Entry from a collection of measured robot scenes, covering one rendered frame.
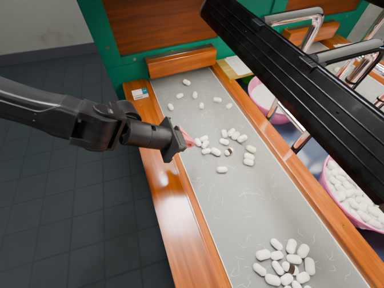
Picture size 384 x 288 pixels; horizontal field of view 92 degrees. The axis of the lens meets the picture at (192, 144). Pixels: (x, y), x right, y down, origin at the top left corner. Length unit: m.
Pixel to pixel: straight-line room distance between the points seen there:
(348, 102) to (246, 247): 0.40
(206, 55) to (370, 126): 0.68
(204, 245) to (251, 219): 0.15
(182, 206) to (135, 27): 0.64
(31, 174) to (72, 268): 0.79
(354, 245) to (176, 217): 0.45
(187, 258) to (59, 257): 1.09
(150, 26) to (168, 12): 0.08
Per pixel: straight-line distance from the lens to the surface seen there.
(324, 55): 0.39
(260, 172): 0.64
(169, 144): 0.43
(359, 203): 0.77
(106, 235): 1.41
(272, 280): 0.56
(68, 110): 0.36
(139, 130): 0.39
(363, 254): 0.66
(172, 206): 0.54
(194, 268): 0.52
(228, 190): 0.59
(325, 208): 0.65
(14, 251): 1.67
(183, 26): 0.87
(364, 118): 0.34
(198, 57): 0.87
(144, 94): 0.80
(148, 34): 0.84
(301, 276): 0.58
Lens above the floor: 1.28
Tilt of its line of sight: 56 degrees down
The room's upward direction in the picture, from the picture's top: straight up
